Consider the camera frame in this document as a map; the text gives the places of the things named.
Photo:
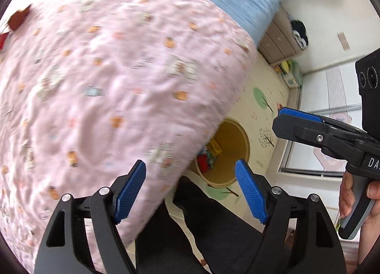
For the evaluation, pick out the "person's right hand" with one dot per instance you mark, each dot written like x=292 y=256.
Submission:
x=346 y=194

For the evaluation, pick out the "person's dark trouser leg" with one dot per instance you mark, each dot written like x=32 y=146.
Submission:
x=213 y=232

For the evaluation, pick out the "small red wrapper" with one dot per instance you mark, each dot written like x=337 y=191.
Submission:
x=3 y=41

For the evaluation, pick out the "cream printed play mat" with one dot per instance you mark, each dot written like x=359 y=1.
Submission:
x=240 y=81

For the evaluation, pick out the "black and white cloth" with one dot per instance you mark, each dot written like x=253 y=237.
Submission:
x=299 y=33

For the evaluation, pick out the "brown crumpled wrapper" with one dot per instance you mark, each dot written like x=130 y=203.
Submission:
x=18 y=17

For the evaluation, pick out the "person's right forearm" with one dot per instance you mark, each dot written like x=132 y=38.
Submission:
x=369 y=241

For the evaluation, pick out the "pink printed quilt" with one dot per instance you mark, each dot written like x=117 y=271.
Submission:
x=104 y=90

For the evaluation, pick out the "beige tape patch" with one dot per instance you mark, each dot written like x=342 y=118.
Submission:
x=343 y=41

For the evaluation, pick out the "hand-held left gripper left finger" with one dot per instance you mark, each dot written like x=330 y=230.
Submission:
x=130 y=192

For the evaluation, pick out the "brown drawer cabinet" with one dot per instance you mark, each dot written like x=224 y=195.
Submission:
x=276 y=42

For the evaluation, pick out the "blue blanket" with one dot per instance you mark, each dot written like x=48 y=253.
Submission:
x=237 y=1

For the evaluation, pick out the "round wooden trash bin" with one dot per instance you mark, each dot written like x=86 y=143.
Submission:
x=234 y=143

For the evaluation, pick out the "white sliding door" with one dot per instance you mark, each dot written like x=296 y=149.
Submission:
x=314 y=90

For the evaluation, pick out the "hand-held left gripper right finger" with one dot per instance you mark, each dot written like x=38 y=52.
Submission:
x=251 y=191

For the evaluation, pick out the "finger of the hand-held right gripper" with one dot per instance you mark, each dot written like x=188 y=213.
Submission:
x=311 y=136
x=299 y=114

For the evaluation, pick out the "yellow and green toys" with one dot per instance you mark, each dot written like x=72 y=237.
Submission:
x=283 y=67

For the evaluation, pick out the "light green container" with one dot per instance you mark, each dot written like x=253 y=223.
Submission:
x=295 y=73

